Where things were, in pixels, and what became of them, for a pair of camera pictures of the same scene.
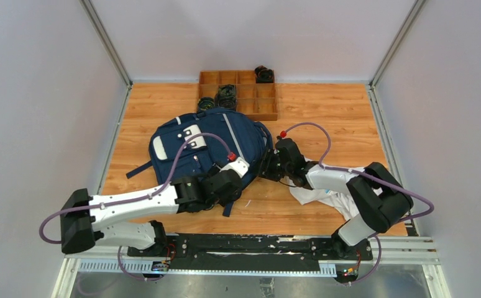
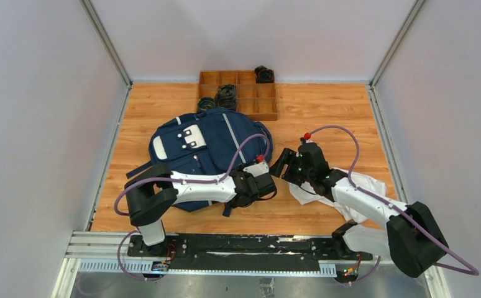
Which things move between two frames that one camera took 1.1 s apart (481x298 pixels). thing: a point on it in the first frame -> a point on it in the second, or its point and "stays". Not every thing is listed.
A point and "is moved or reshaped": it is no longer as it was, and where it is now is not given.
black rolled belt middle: [226, 97] stays
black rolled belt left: [205, 103] stays
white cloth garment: [341, 202] stays
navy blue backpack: [246, 138] is moved or reshaped
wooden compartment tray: [258, 100] stays
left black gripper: [232, 180] -> [263, 183]
